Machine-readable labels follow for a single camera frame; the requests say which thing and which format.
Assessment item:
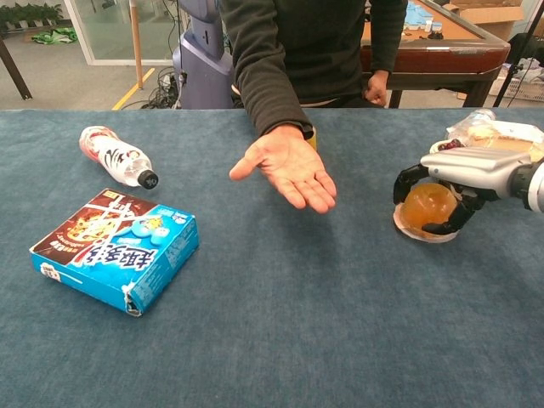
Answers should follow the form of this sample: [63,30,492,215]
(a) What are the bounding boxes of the black tripod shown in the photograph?
[492,0,544,109]

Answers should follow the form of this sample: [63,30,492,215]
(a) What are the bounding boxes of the brown wooden game table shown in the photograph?
[360,0,512,109]

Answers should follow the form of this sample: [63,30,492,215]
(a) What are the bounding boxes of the blue brown snack box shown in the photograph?
[29,187,201,318]

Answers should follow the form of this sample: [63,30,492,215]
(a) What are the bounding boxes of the orange translucent plastic bowl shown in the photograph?
[393,179,462,245]

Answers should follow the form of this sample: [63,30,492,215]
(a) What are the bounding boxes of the person's right sleeved forearm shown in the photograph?
[231,25,315,140]

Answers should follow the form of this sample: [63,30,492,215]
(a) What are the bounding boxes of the green cloth pile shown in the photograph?
[31,26,80,46]

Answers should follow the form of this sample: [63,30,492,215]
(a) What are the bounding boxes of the white plastic basket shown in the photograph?
[488,58,544,102]

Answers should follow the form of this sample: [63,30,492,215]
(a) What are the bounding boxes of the person's right hand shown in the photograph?
[229,123,338,215]

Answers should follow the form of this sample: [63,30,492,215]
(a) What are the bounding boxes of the black floor cable tangle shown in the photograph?
[139,65,184,111]

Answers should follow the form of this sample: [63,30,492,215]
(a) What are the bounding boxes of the blue table mat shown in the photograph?
[0,106,544,408]

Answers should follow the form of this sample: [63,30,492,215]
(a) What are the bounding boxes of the white food tray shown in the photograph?
[428,120,544,172]

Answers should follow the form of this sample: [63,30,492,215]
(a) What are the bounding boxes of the wooden post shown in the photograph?
[128,0,145,91]

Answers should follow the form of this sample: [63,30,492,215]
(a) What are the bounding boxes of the dark table leg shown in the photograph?
[0,37,34,102]

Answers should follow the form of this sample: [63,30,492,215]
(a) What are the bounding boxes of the cardboard box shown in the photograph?
[443,0,533,43]

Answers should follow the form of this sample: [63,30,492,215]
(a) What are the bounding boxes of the person's dark sweater torso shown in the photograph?
[218,0,409,110]

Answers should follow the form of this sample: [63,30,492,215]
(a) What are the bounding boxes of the person's left hand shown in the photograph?
[364,69,390,108]

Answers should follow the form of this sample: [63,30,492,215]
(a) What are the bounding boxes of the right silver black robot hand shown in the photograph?
[392,146,533,237]

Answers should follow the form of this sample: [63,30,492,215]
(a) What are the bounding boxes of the plastic wrapped sandwich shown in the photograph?
[460,120,544,163]

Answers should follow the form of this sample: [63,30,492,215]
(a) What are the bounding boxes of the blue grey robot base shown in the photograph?
[171,0,235,111]

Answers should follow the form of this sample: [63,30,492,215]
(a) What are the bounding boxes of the green potted plants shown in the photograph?
[0,2,65,31]

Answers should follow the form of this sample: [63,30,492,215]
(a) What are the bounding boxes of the white red labelled drink bottle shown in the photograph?
[78,125,160,190]

